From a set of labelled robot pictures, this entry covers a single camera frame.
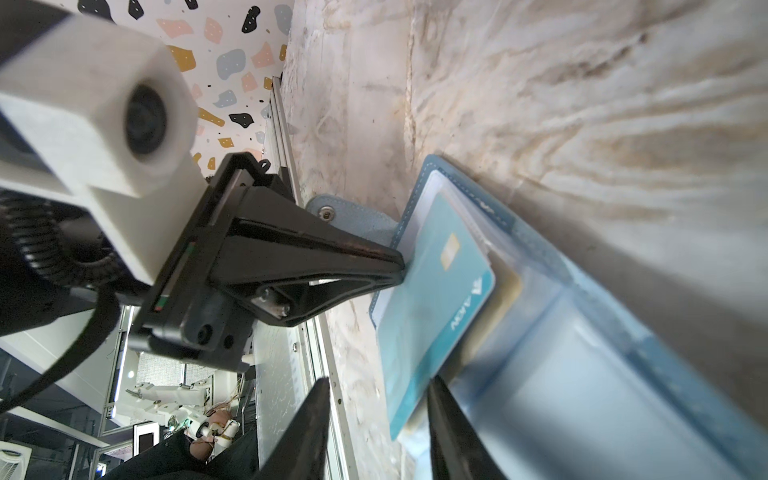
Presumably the blue leather card holder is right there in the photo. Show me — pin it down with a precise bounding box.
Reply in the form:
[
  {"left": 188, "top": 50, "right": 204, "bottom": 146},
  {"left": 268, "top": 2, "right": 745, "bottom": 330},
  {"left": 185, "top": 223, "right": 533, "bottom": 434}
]
[{"left": 307, "top": 155, "right": 767, "bottom": 479}]

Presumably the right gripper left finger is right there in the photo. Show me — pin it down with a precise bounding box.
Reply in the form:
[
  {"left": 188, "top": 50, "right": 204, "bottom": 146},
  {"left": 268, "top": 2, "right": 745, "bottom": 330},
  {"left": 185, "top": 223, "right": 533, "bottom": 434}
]
[{"left": 254, "top": 377, "right": 331, "bottom": 480}]

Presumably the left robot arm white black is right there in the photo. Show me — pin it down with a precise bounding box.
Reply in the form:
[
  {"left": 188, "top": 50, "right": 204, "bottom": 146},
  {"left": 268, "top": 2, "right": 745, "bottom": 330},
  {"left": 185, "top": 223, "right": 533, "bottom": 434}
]
[{"left": 1, "top": 153, "right": 405, "bottom": 411}]

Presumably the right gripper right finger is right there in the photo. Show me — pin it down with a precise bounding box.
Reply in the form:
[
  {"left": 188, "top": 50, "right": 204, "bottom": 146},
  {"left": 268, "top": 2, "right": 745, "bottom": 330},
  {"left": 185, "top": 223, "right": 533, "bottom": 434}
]
[{"left": 427, "top": 376, "right": 506, "bottom": 480}]

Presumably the black corrugated cable hose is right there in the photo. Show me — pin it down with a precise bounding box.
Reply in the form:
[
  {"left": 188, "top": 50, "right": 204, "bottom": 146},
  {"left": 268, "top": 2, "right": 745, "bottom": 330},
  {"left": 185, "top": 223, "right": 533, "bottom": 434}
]
[{"left": 0, "top": 188, "right": 130, "bottom": 289}]

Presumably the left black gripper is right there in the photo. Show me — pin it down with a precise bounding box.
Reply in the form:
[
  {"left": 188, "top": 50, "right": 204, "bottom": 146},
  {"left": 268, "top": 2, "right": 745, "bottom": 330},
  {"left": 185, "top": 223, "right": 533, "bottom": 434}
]
[{"left": 128, "top": 152, "right": 405, "bottom": 373}]

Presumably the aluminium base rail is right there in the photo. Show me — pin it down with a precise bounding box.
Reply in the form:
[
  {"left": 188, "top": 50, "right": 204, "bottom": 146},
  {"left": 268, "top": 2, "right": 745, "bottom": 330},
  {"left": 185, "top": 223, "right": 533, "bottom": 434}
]
[{"left": 251, "top": 74, "right": 361, "bottom": 480}]

